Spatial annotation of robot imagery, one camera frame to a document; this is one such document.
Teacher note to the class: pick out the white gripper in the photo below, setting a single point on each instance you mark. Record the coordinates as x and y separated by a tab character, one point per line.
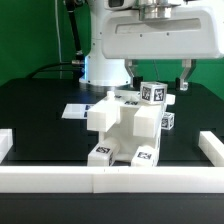
192	32

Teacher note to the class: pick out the white chair back part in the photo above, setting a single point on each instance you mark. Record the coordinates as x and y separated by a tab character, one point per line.
102	115

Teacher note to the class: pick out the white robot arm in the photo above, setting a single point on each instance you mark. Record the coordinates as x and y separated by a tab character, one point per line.
108	72

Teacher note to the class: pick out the white paper tag sheet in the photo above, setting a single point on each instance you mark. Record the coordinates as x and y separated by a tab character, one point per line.
76	111

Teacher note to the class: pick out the white left fence wall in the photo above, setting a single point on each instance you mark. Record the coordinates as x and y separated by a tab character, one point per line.
6	142

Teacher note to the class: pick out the white front fence wall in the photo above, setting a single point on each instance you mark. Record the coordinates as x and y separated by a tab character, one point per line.
74	179

